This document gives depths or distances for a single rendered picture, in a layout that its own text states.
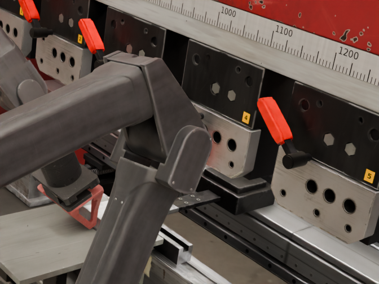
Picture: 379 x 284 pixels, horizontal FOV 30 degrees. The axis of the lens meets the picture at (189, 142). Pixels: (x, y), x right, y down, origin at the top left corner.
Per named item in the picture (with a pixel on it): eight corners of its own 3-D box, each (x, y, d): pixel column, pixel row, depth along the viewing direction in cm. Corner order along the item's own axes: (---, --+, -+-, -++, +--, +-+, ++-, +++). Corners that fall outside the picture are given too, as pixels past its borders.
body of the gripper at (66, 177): (67, 159, 116) (52, 124, 111) (102, 185, 109) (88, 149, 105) (34, 182, 113) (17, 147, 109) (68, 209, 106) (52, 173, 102)
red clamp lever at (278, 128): (259, 95, 87) (295, 165, 84) (281, 92, 89) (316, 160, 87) (250, 102, 88) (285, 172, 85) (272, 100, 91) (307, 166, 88)
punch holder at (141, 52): (95, 101, 120) (105, 5, 114) (134, 97, 126) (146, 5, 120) (149, 133, 110) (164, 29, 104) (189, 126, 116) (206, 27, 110)
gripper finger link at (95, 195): (92, 202, 119) (75, 160, 113) (117, 220, 114) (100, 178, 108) (59, 225, 116) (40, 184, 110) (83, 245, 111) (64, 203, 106)
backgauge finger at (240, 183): (131, 204, 129) (135, 179, 127) (231, 180, 146) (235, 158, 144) (173, 234, 121) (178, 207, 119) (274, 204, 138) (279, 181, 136)
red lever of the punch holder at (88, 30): (78, 16, 113) (101, 67, 110) (99, 16, 116) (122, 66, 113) (74, 22, 114) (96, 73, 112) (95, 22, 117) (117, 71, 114)
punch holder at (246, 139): (170, 144, 107) (186, 38, 101) (210, 137, 112) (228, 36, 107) (240, 184, 97) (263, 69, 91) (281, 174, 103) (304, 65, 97)
